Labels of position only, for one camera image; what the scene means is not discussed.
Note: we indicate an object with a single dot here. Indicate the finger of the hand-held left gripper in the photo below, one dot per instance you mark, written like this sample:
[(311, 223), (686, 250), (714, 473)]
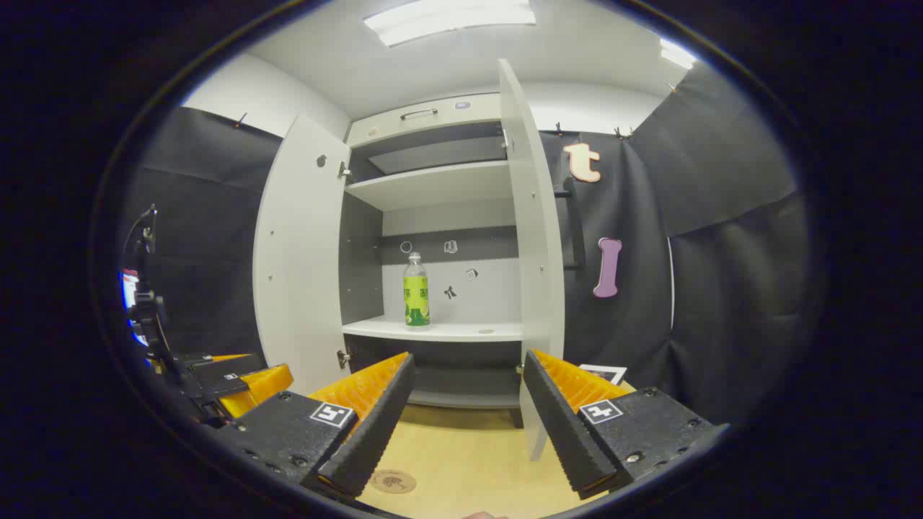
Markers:
[(263, 386), (220, 378)]

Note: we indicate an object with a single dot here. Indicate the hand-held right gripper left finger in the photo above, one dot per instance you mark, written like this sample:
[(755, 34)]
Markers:
[(368, 440)]

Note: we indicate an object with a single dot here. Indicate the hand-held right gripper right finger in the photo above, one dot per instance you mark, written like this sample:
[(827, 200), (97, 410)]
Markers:
[(559, 425)]

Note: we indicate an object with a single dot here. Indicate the round cork coaster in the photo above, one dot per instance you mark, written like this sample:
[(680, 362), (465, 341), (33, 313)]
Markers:
[(393, 481)]

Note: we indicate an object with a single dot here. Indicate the white cabinet door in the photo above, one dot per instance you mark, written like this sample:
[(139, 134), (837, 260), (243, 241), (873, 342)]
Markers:
[(533, 238), (303, 252)]

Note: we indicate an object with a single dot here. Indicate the green tea bottle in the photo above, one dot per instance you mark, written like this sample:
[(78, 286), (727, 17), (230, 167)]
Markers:
[(416, 299)]

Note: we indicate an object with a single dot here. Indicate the white and grey cabinet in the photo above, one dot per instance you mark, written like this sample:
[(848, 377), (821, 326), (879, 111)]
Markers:
[(433, 184)]

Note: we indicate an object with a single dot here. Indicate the bright screen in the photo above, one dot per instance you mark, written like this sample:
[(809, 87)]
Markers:
[(128, 288)]

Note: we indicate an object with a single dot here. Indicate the white magazine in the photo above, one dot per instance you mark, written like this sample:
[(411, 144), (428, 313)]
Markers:
[(606, 373)]

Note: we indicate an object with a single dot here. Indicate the black backdrop cloth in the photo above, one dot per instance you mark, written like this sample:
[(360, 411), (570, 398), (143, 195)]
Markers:
[(707, 288), (202, 231)]

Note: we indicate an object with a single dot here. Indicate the small ceiling light panel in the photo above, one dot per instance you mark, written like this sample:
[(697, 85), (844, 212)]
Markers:
[(678, 55)]

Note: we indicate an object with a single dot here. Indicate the large ceiling light panel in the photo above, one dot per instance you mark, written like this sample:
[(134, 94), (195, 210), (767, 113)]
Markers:
[(447, 18)]

